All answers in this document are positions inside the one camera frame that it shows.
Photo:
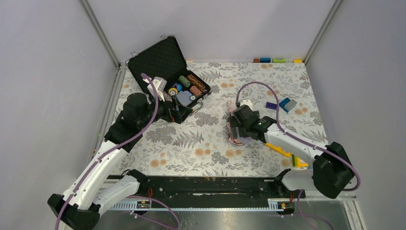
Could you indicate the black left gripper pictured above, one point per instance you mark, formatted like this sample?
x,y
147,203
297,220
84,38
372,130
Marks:
x,y
177,111

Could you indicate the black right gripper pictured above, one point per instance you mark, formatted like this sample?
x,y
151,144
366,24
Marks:
x,y
237,126

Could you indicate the lilac umbrella zip case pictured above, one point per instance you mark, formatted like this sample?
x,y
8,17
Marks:
x,y
250,140

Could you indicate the pink folding umbrella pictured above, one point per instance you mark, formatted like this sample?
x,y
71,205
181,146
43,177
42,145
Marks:
x,y
232,126

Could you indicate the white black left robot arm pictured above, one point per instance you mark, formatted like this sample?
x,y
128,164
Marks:
x,y
82,204

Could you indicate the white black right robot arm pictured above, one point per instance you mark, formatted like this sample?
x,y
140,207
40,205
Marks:
x,y
330,164

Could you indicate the blue playing card deck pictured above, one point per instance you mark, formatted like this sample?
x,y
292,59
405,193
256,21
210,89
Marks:
x,y
185,97

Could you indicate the red chip stack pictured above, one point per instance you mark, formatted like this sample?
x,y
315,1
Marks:
x,y
195,91

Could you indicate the yellow ten chip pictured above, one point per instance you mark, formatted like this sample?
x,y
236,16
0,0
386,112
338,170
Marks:
x,y
172,91

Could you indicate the green chip stack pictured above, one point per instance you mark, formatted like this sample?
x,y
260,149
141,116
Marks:
x,y
184,81

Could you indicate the orange black chip stack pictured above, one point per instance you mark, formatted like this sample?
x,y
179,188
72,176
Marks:
x,y
197,83

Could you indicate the purple toy brick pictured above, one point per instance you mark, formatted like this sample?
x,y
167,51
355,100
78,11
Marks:
x,y
272,106

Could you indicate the blue toy brick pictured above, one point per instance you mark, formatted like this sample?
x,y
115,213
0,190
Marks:
x,y
283,103

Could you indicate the black poker chip case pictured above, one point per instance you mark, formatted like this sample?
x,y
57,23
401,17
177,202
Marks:
x,y
164,59

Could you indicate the floral table cloth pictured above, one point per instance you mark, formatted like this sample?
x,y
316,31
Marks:
x,y
200,147

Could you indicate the grey toy brick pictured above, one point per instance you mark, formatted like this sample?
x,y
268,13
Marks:
x,y
290,105

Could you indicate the yellow toy brick vehicle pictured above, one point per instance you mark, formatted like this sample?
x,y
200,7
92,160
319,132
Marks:
x,y
296,162

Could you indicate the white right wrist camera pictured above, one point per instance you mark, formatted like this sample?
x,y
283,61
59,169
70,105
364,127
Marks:
x,y
246,102

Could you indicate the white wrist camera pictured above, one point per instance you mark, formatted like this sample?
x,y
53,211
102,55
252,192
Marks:
x,y
246,102
156,87

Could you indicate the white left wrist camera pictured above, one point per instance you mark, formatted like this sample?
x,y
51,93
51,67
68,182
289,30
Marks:
x,y
156,87

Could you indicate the blue block at wall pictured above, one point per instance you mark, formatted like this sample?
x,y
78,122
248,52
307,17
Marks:
x,y
265,60

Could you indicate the aluminium frame rail left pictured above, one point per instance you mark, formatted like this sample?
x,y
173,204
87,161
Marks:
x,y
115,82

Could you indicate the aluminium frame rail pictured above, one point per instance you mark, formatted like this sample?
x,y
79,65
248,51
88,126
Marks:
x,y
115,82
327,21

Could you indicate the green block at wall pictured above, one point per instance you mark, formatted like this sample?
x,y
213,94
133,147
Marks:
x,y
279,60

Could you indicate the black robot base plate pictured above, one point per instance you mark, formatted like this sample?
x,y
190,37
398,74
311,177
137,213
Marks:
x,y
215,192

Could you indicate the aluminium frame rail right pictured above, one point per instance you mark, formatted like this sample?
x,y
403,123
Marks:
x,y
327,21

